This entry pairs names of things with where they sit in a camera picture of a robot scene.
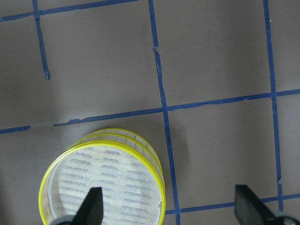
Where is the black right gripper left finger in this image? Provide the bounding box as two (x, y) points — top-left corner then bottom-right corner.
(72, 187), (104, 225)

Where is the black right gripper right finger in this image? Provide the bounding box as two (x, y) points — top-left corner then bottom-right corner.
(234, 185), (277, 225)

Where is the yellow rimmed steamer layer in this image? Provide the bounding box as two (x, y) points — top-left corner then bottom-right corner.
(74, 127), (163, 180)
(38, 141), (166, 225)

